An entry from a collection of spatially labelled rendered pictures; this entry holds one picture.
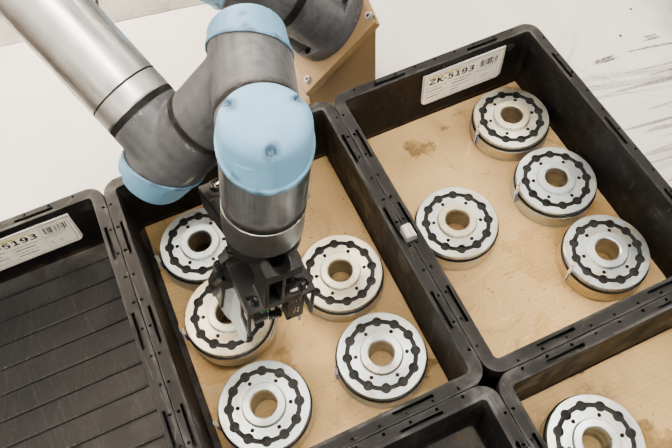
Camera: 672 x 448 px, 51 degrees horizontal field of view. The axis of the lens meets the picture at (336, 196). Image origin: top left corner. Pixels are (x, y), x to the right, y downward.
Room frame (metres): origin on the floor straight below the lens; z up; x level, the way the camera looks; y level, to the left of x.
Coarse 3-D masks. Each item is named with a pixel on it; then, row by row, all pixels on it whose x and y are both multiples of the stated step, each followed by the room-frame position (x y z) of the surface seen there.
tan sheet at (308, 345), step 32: (320, 160) 0.55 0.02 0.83; (320, 192) 0.50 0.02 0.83; (160, 224) 0.47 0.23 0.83; (320, 224) 0.45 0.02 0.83; (352, 224) 0.45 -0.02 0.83; (384, 288) 0.35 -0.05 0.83; (224, 320) 0.33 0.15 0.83; (288, 320) 0.32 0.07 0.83; (320, 320) 0.32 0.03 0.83; (192, 352) 0.29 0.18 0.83; (288, 352) 0.28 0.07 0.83; (320, 352) 0.28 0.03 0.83; (384, 352) 0.27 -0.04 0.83; (224, 384) 0.25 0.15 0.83; (320, 384) 0.24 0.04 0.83; (320, 416) 0.20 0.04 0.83; (352, 416) 0.20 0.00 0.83
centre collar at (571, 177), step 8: (544, 168) 0.48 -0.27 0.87; (552, 168) 0.48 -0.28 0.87; (560, 168) 0.48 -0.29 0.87; (568, 168) 0.48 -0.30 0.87; (536, 176) 0.48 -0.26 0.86; (544, 176) 0.47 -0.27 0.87; (568, 176) 0.47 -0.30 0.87; (544, 184) 0.46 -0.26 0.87; (568, 184) 0.46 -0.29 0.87; (552, 192) 0.45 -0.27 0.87; (560, 192) 0.45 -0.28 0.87; (568, 192) 0.45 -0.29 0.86
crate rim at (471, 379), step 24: (336, 120) 0.54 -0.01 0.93; (360, 168) 0.47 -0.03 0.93; (120, 216) 0.43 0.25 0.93; (384, 216) 0.40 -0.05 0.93; (120, 240) 0.39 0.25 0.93; (408, 264) 0.34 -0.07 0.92; (144, 288) 0.33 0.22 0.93; (432, 288) 0.30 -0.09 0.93; (144, 312) 0.30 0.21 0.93; (456, 336) 0.25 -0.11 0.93; (168, 360) 0.25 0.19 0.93; (168, 384) 0.22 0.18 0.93; (456, 384) 0.20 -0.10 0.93; (408, 408) 0.18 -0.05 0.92; (192, 432) 0.18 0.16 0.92; (360, 432) 0.16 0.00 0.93
